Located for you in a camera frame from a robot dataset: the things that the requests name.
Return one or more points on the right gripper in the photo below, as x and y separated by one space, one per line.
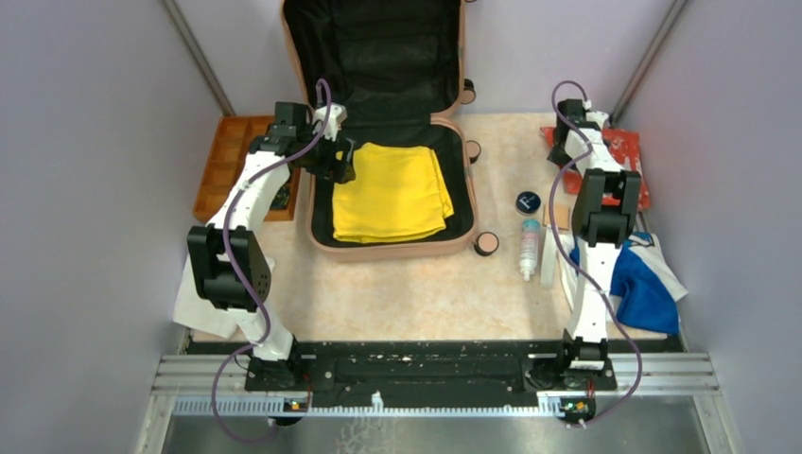
558 158

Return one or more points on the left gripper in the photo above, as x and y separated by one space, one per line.
339 171

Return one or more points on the red white cloth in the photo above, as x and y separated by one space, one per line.
623 146

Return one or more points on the yellow cloth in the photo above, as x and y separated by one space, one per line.
399 194

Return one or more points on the pink suitcase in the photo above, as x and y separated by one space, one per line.
397 67

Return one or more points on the white cloth under left arm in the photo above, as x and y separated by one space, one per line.
198 314

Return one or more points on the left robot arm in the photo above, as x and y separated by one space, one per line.
228 267

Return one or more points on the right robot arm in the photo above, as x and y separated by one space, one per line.
603 217

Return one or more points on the small brown square box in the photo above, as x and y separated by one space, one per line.
560 216

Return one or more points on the black round jar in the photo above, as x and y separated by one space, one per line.
527 203

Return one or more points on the rolled yellow green tie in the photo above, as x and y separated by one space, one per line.
282 199

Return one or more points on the wooden compartment tray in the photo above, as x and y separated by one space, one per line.
225 162

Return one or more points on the white tube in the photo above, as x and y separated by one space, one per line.
548 258

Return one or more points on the blue white shirt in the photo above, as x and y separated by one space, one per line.
631 285

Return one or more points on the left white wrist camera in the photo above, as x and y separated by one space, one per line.
327 120

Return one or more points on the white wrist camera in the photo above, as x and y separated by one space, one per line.
594 120
327 120

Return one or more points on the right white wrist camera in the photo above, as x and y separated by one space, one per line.
594 120

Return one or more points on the aluminium rail frame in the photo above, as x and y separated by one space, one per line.
210 380

